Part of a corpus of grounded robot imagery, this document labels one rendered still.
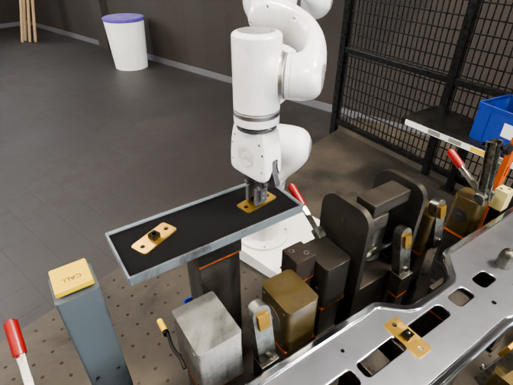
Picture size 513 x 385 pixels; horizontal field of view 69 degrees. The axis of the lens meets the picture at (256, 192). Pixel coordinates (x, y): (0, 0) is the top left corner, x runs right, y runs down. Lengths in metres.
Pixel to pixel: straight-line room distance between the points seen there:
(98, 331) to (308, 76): 0.57
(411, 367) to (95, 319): 0.56
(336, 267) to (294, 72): 0.39
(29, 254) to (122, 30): 3.84
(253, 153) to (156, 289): 0.70
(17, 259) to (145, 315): 1.63
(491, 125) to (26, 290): 2.35
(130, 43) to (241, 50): 5.31
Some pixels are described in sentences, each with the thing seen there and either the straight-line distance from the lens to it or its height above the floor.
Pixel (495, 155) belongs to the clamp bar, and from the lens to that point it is 1.11.
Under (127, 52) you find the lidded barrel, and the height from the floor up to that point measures 0.26.
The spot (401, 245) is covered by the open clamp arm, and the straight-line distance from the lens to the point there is 0.88.
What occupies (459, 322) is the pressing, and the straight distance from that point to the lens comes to 0.87.
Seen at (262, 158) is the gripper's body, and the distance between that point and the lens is 0.68.
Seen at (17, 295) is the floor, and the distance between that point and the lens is 2.50.
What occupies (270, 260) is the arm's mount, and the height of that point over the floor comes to 0.74.
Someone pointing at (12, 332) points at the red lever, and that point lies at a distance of 0.71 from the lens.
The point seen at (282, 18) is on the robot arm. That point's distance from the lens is 0.74.
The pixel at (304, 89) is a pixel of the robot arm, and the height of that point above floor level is 1.42.
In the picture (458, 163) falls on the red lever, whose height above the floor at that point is 1.12.
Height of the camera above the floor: 1.63
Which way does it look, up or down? 34 degrees down
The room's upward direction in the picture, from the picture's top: straight up
